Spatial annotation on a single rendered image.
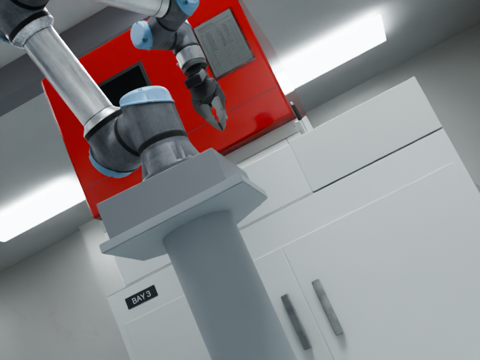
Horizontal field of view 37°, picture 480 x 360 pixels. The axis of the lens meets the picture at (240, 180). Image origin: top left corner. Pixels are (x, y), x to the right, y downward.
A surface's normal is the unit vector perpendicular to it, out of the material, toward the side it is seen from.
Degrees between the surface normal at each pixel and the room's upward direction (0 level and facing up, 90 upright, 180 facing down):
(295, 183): 90
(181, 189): 90
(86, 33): 90
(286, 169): 90
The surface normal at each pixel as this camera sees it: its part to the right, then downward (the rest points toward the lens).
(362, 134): -0.27, -0.17
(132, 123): -0.71, 0.09
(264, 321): 0.49, -0.45
